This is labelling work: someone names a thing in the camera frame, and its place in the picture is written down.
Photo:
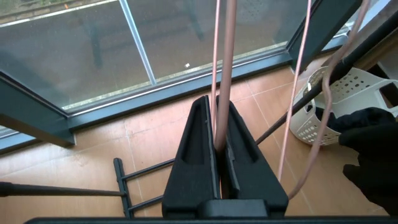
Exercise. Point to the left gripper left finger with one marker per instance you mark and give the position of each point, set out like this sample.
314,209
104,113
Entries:
186,186

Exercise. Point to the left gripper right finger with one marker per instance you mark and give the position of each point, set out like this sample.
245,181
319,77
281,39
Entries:
255,186

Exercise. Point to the pink clothes hanger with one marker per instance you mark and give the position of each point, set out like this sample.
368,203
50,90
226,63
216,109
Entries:
325,84
226,77

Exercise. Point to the black shorts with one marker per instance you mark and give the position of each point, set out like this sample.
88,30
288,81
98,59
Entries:
373,149

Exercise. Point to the black clothes rack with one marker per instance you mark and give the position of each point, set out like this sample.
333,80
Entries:
62,190

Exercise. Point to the white laundry basket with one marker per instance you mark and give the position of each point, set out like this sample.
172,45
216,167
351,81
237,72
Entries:
357,90

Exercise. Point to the window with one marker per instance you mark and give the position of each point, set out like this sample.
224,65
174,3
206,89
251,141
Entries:
77,56

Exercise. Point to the beige curtain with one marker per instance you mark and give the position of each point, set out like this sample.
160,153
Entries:
373,54

